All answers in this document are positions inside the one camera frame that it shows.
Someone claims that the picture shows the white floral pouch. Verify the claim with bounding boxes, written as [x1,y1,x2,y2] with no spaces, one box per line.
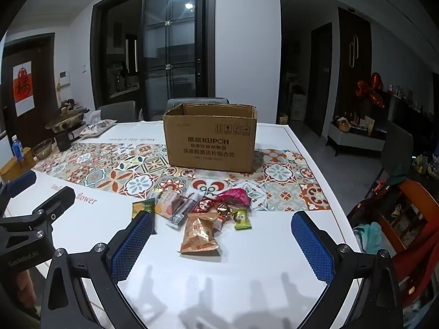
[79,119,117,138]

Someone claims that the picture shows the person's left hand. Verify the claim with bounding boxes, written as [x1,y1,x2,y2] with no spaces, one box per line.
[14,269,38,309]

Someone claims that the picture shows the metal hot pot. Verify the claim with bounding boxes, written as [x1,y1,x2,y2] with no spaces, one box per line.
[46,107,88,133]

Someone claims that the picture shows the teal cloth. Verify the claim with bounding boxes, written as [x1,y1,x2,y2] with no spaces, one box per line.
[351,222,382,255]

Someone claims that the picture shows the pale pink snack packet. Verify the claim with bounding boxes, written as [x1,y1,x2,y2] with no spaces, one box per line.
[155,192,188,219]

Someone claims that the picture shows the wooden box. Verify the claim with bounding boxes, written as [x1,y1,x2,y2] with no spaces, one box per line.
[0,156,37,182]

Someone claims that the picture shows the magenta snack packet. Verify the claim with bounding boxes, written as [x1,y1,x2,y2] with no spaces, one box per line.
[215,188,252,210]

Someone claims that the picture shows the clear silver snack packet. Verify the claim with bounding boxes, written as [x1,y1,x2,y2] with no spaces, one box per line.
[166,194,203,230]

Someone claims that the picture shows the patterned tile print tablecloth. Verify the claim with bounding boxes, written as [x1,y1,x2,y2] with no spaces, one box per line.
[0,121,364,329]

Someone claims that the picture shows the glass bowl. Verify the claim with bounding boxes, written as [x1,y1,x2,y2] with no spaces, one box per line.
[32,138,53,160]

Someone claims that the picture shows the dark sliding glass door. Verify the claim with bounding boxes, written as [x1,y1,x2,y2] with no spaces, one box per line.
[91,0,210,121]

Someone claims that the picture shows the blue bottle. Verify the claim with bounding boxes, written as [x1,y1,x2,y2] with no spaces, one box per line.
[10,136,25,160]

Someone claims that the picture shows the orange wooden chair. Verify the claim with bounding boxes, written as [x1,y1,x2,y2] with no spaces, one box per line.
[375,178,439,257]

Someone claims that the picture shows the green yellow snack packet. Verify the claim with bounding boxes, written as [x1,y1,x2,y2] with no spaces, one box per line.
[132,199,156,220]

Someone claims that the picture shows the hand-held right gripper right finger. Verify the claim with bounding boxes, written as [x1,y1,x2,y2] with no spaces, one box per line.
[291,210,404,329]

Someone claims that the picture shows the red white snack packet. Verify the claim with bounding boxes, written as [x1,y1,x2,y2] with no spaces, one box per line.
[192,197,220,215]

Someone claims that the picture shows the red foil balloons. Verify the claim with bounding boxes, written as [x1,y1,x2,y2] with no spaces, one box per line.
[354,72,383,109]

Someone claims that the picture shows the toy figurines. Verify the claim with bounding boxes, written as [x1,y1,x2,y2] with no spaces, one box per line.
[413,154,439,176]

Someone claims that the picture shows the dark interior door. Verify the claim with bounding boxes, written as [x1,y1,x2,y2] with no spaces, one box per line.
[305,22,333,138]

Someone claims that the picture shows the low white cabinet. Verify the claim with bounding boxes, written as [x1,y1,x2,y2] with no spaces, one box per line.
[325,121,387,158]

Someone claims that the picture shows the red cloth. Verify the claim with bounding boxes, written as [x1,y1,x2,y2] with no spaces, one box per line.
[391,224,439,311]

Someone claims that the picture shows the orange snack packet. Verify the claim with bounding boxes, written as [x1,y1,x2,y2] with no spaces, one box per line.
[180,212,220,256]

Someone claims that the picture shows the brown cardboard box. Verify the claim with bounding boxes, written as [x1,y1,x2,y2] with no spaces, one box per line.
[162,103,258,174]

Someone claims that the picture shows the dark door with long handles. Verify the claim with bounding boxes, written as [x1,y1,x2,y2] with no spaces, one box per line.
[337,6,373,124]

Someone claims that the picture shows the white carton box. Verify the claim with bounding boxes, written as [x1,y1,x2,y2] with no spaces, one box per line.
[291,94,307,121]

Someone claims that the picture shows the grey dining chair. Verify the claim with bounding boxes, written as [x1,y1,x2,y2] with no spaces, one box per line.
[380,121,414,179]
[167,97,230,111]
[96,101,138,123]

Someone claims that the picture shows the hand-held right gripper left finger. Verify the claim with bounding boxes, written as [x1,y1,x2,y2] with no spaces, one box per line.
[39,211,155,329]

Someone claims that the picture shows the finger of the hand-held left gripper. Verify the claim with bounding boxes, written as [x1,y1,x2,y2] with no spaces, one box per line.
[0,187,76,240]
[0,171,38,210]

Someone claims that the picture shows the red door poster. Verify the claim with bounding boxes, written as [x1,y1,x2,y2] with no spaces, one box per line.
[13,61,35,117]

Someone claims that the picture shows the dark sideboard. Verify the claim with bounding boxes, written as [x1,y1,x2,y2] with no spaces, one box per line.
[387,92,439,135]

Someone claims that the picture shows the green candy packet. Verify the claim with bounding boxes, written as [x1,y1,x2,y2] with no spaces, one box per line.
[233,208,252,231]

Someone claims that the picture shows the black mug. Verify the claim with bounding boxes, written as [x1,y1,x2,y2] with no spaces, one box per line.
[54,132,80,152]

